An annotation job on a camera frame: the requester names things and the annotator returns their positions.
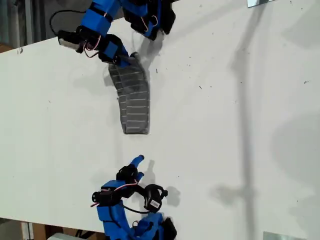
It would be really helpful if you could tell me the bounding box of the grey striped square towel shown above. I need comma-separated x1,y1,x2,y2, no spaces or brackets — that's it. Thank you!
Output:
107,51,152,135

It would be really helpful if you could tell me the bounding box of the white container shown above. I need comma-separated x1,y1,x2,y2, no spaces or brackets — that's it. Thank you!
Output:
48,232,79,240

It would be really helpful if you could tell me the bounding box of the white table leg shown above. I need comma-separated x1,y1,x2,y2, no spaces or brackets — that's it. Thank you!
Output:
20,221,35,240

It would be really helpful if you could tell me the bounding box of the camera black cable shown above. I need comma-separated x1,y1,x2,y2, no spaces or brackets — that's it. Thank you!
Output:
121,204,151,215
49,9,88,34

